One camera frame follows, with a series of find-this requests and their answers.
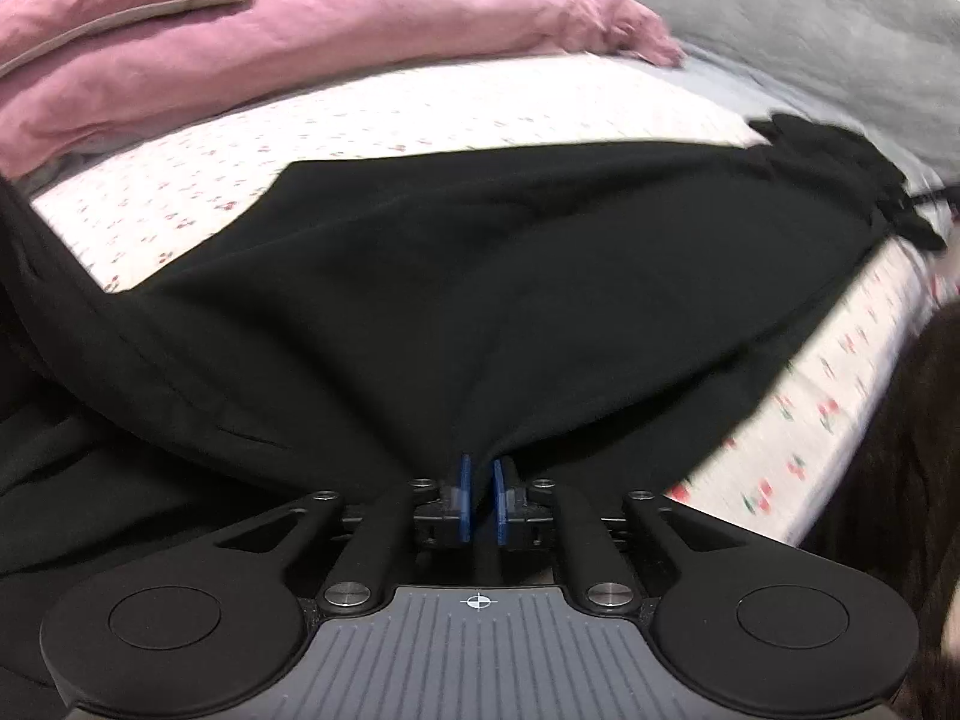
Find grey pillow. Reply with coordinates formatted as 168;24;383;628
546;0;960;190

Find cherry print bed sheet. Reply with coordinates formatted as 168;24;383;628
28;52;947;550

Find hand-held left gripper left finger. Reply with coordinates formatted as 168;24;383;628
216;453;476;613

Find black pants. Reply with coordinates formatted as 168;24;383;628
0;114;950;691

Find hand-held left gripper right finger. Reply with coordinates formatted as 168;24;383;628
490;456;745;613

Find pink duvet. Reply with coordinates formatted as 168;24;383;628
0;0;687;182

